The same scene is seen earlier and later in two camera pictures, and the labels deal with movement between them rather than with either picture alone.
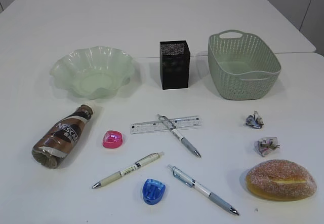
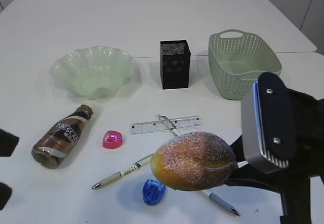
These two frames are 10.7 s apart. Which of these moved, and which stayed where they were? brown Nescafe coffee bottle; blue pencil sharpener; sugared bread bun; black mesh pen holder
Moved: sugared bread bun
Stayed: blue pencil sharpener; brown Nescafe coffee bottle; black mesh pen holder
